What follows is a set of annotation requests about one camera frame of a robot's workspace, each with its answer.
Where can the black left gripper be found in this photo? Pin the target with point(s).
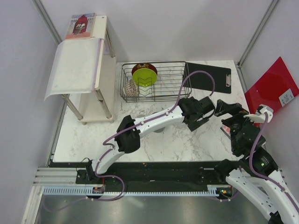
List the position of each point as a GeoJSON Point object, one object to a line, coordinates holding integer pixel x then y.
{"type": "Point", "coordinates": [192, 126]}

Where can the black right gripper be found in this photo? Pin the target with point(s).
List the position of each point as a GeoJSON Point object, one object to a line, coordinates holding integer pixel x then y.
{"type": "Point", "coordinates": [222, 107]}

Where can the grey mug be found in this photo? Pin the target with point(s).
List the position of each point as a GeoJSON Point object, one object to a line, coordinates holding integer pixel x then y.
{"type": "Point", "coordinates": [159, 130]}

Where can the lime green plate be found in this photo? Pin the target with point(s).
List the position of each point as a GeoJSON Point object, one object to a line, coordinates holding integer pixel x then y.
{"type": "Point", "coordinates": [144, 77]}

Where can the red patterned white bowl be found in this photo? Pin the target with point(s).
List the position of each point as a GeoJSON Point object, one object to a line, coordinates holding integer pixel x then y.
{"type": "Point", "coordinates": [131, 89]}

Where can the dark red patterned bowl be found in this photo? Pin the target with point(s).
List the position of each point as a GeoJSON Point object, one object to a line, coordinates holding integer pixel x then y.
{"type": "Point", "coordinates": [144, 66]}

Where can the orange pink mug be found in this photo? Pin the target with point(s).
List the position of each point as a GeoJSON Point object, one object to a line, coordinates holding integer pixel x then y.
{"type": "Point", "coordinates": [141, 115]}

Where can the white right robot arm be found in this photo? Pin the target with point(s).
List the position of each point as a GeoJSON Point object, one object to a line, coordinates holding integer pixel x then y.
{"type": "Point", "coordinates": [256, 175]}

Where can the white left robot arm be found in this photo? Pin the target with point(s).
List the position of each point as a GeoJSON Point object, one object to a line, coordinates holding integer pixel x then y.
{"type": "Point", "coordinates": [128, 137]}

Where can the Little Women book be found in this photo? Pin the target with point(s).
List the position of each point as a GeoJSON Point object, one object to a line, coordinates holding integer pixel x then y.
{"type": "Point", "coordinates": [226, 130]}

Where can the red plastic folder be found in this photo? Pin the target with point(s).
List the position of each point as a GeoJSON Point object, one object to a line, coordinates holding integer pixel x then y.
{"type": "Point", "coordinates": [275, 88]}

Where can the white side shelf table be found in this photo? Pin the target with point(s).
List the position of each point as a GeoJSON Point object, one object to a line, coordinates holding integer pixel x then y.
{"type": "Point", "coordinates": [97, 106]}

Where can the white translucent mat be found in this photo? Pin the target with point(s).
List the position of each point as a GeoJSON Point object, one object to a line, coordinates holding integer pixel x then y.
{"type": "Point", "coordinates": [75, 67]}

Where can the red cover book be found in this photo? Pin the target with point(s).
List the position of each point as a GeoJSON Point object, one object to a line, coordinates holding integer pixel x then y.
{"type": "Point", "coordinates": [81, 26]}

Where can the black wire dish rack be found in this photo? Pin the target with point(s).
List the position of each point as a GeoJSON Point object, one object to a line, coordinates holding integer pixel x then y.
{"type": "Point", "coordinates": [166, 86]}

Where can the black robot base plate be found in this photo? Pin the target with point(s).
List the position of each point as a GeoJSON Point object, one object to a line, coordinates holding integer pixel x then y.
{"type": "Point", "coordinates": [159, 176]}

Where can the white slotted cable duct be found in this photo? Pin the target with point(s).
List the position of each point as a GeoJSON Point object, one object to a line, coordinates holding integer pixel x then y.
{"type": "Point", "coordinates": [209, 190]}

